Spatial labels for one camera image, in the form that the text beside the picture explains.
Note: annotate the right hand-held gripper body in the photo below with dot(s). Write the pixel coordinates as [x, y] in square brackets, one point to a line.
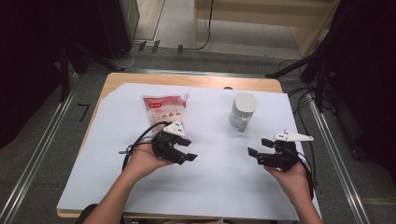
[283, 157]

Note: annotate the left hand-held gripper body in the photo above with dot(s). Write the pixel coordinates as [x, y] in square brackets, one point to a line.
[163, 146]

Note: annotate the red and white spout pouch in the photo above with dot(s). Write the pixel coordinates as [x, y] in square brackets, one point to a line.
[163, 109]

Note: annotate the white container with hinged lid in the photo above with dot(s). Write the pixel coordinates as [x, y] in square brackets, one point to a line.
[244, 104]

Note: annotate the person's left hand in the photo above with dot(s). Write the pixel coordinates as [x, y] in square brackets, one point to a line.
[141, 161]

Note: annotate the person's right hand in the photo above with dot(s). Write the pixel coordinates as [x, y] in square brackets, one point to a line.
[294, 183]

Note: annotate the white table cover sheet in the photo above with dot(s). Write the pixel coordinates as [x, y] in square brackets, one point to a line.
[202, 180]

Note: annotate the black metal stand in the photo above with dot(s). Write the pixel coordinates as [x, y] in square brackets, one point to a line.
[292, 66]
[64, 81]

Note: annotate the dark curtain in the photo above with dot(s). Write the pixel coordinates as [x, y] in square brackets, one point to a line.
[367, 77]

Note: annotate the light wooden shelf unit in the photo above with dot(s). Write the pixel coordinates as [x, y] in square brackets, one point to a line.
[264, 15]

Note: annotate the black cabinet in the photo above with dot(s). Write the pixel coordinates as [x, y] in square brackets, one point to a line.
[113, 28]

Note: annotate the metal floor rail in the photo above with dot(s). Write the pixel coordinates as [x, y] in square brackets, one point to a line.
[339, 168]
[37, 155]

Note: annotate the small black floor bracket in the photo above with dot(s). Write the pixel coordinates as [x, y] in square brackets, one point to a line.
[155, 46]
[142, 46]
[180, 49]

